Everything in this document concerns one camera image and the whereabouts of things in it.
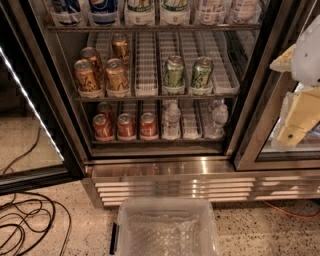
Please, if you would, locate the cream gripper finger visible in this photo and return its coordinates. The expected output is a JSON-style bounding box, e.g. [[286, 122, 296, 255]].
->
[[270, 44, 296, 72], [276, 87, 320, 147]]

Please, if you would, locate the red coke can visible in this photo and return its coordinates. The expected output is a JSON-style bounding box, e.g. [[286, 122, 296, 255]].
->
[[140, 112, 158, 139], [93, 114, 114, 141], [97, 102, 114, 123], [117, 113, 136, 140]]

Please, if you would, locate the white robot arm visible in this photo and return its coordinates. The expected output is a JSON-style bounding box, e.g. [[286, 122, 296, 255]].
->
[[270, 15, 320, 152]]

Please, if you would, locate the closed fridge glass door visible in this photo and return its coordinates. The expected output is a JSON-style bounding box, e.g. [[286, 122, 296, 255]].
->
[[227, 0, 320, 172]]

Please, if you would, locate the green soda can right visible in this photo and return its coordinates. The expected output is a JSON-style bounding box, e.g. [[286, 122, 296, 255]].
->
[[190, 56, 213, 95]]

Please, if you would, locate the green soda can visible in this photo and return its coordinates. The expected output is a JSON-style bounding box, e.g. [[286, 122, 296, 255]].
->
[[190, 56, 213, 95], [163, 55, 184, 94]]

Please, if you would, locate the clear bottle top shelf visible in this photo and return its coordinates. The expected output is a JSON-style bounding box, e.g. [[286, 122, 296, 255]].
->
[[195, 0, 226, 25]]

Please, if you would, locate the green soda can left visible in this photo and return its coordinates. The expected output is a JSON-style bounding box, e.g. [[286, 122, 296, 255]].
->
[[163, 55, 184, 94]]

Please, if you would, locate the orange soda can far back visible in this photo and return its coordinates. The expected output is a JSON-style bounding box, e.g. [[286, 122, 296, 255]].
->
[[112, 33, 130, 66]]

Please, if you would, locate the orange soda can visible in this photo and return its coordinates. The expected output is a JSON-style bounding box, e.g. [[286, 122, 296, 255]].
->
[[112, 33, 130, 66], [105, 58, 129, 91], [80, 47, 104, 85], [74, 59, 101, 92]]

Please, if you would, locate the orange soda can front right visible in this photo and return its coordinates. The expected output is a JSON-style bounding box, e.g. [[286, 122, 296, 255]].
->
[[105, 58, 129, 91]]

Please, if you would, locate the orange soda can back left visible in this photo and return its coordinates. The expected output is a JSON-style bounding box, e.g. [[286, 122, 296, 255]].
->
[[80, 47, 104, 85]]

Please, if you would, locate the orange soda can front left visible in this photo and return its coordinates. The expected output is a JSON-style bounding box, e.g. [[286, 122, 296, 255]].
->
[[74, 59, 101, 92]]

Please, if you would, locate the open fridge glass door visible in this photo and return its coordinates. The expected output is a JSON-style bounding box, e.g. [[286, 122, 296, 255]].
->
[[0, 0, 84, 195]]

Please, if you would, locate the clear bottle top right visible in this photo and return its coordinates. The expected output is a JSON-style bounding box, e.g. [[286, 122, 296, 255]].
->
[[228, 0, 260, 25]]

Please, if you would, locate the clear water bottle right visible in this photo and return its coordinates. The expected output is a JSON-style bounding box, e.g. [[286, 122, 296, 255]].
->
[[206, 99, 229, 139]]

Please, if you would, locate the clear water bottle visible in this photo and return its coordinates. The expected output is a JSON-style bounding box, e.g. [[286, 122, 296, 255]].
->
[[206, 99, 229, 139], [162, 102, 181, 140]]

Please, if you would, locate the green label bottle right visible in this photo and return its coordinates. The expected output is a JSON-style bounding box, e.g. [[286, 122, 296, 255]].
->
[[160, 0, 190, 25]]

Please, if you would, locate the green label bottle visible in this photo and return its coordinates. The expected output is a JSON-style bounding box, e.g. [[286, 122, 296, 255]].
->
[[125, 0, 154, 25], [160, 0, 190, 25]]

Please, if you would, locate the clear water bottle left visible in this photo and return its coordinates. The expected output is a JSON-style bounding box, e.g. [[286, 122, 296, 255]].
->
[[162, 102, 181, 140]]

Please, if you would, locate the green label bottle left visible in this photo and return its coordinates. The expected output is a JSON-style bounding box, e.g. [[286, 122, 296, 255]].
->
[[125, 0, 154, 25]]

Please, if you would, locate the blue pepsi bottle right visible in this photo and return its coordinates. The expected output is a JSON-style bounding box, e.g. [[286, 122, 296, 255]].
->
[[88, 0, 118, 25]]

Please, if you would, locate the blue pepsi bottle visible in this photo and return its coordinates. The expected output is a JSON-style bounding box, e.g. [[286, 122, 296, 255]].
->
[[51, 0, 82, 26], [88, 0, 118, 25]]

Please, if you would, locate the clear plastic bin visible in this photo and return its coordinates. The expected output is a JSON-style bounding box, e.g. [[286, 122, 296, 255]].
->
[[110, 198, 219, 256]]

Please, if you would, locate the blue pepsi bottle left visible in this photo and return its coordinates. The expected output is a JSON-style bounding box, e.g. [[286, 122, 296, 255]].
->
[[51, 0, 82, 26]]

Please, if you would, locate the orange cable on floor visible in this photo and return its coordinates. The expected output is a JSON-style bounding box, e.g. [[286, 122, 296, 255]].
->
[[259, 199, 320, 220]]

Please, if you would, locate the black cable on floor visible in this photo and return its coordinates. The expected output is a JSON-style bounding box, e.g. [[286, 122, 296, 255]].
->
[[0, 126, 73, 256]]

